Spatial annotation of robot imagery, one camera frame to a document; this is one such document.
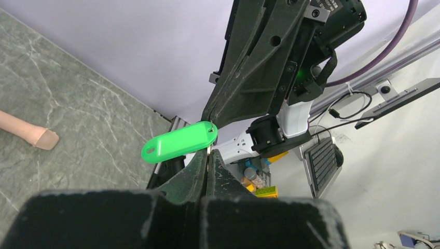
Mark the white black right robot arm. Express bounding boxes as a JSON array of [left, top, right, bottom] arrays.
[[201, 1, 367, 163]]

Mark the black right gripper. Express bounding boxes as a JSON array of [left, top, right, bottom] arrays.
[[201, 1, 327, 128]]

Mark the green plastic key tag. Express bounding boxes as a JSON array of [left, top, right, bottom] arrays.
[[141, 121, 209, 163]]

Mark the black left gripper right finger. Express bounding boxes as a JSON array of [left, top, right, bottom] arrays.
[[199, 149, 351, 249]]

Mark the grey computer keyboard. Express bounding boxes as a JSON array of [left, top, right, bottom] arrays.
[[299, 136, 344, 199]]

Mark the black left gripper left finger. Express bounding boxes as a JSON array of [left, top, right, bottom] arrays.
[[1, 150, 208, 248]]

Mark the beige wooden pestle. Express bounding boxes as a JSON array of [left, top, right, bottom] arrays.
[[1, 111, 59, 150]]

